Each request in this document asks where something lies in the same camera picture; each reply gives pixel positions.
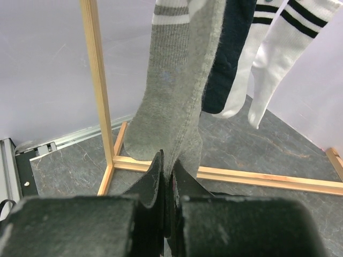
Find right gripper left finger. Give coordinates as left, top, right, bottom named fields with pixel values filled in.
left=122, top=149, right=165, bottom=239

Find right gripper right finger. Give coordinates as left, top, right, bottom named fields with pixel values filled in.
left=171, top=161, right=214, bottom=238

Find grey sock with white stripes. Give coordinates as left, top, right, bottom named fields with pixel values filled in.
left=123, top=0, right=227, bottom=179

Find dark navy sock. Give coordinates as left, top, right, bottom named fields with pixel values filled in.
left=202, top=0, right=257, bottom=114

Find white sock black stripes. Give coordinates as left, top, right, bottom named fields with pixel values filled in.
left=213, top=0, right=282, bottom=118

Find wooden drying rack frame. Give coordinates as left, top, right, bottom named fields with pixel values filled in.
left=80, top=1, right=342, bottom=195

